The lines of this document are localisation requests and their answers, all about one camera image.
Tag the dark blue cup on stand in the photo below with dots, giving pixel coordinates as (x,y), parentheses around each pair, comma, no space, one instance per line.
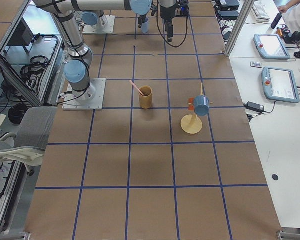
(201,105)

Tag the grey office chair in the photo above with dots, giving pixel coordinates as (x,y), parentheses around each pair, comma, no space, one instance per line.
(28,145)

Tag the aluminium corner post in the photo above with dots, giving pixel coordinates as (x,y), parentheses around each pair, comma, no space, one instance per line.
(244,12)

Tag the orange cup on stand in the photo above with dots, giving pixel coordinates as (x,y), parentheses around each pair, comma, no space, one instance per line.
(191,104)

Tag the black power brick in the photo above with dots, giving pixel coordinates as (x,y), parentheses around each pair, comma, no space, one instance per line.
(255,107)

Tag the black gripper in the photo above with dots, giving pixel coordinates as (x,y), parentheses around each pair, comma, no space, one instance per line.
(140,20)
(168,15)

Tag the teach pendant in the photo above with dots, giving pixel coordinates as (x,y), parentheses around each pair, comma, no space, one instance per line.
(279,85)
(270,47)

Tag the pink chopstick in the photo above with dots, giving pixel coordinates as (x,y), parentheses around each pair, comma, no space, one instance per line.
(136,88)

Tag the white keyboard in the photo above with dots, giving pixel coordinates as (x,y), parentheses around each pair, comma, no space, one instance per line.
(259,12)

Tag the lower teach pendant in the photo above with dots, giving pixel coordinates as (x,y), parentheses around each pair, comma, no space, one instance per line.
(279,85)

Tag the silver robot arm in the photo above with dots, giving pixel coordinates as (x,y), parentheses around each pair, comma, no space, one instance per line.
(63,13)
(167,13)

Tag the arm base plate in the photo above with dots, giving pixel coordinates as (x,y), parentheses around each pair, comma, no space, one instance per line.
(104,26)
(92,99)

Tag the upper teach pendant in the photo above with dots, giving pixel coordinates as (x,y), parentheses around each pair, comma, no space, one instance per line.
(270,47)

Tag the round wooden cup stand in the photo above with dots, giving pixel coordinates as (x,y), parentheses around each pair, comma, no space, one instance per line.
(191,123)

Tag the black monitor on floor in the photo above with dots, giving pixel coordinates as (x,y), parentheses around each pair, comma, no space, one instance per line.
(22,36)

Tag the light blue plastic cup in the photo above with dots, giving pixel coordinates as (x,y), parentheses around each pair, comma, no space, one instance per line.
(145,26)

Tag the small remote label device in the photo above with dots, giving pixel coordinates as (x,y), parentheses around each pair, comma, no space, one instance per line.
(256,65)

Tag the white side desk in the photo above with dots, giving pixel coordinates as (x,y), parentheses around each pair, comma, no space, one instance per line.
(276,133)

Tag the bamboo cylinder holder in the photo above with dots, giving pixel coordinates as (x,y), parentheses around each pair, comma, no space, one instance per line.
(146,97)

